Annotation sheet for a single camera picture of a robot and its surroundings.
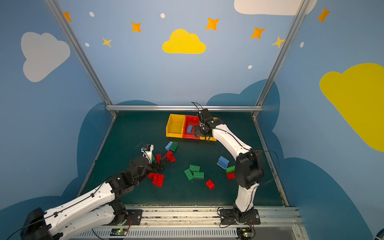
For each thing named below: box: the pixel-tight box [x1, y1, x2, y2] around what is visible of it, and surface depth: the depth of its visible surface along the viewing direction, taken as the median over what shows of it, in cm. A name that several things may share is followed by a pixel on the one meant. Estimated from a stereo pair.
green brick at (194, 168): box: [189, 164, 200, 172], surface depth 92 cm
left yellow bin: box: [166, 113, 186, 139], surface depth 110 cm
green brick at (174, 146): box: [170, 141, 179, 152], surface depth 102 cm
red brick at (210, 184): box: [205, 179, 216, 191], surface depth 86 cm
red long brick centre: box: [165, 150, 173, 161], surface depth 98 cm
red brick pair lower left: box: [152, 173, 165, 187], surface depth 87 cm
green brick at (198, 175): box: [193, 171, 205, 179], surface depth 90 cm
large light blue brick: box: [216, 155, 230, 170], surface depth 95 cm
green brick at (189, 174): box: [184, 168, 194, 181], surface depth 90 cm
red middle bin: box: [182, 115, 200, 140], surface depth 109 cm
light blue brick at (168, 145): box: [165, 141, 174, 151], surface depth 101 cm
